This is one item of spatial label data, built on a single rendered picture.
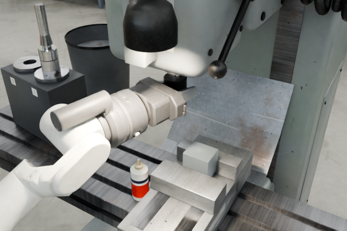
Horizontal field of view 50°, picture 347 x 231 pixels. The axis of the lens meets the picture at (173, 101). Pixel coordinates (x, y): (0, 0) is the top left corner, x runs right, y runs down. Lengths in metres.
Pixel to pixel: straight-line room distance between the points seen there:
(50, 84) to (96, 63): 1.65
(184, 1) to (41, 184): 0.34
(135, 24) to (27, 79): 0.62
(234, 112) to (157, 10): 0.68
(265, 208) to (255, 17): 0.43
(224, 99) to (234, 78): 0.07
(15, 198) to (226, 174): 0.44
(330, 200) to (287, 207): 1.50
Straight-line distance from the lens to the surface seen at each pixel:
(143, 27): 0.46
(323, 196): 2.41
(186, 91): 0.73
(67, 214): 2.23
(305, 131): 1.13
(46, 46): 1.00
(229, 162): 0.83
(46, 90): 0.98
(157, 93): 0.70
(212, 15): 0.59
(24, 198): 0.62
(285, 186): 1.27
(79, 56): 2.66
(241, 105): 1.10
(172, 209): 0.78
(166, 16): 0.47
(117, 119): 0.63
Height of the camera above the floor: 1.60
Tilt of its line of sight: 31 degrees down
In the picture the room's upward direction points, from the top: straight up
